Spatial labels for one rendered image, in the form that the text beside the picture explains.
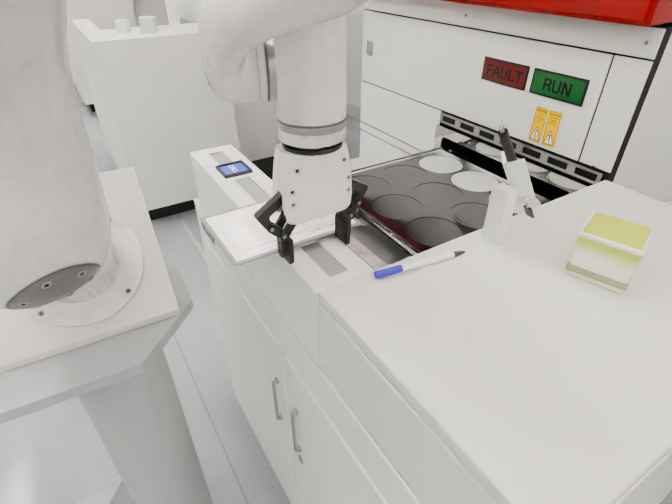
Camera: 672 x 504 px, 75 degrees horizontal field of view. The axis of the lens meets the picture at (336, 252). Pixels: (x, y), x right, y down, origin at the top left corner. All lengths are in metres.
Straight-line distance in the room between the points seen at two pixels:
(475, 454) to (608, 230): 0.34
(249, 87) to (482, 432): 0.41
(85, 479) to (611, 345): 1.48
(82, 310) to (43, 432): 1.11
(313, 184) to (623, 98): 0.59
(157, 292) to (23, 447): 1.14
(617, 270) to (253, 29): 0.49
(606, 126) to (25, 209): 0.88
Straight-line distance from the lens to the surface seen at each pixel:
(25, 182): 0.33
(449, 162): 1.10
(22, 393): 0.77
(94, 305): 0.78
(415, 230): 0.81
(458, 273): 0.61
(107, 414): 0.92
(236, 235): 0.67
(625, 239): 0.64
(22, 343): 0.80
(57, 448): 1.79
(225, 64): 0.45
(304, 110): 0.51
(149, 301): 0.78
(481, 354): 0.51
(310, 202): 0.57
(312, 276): 0.59
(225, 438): 1.61
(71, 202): 0.36
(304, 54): 0.49
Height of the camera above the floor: 1.32
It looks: 35 degrees down
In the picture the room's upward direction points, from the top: straight up
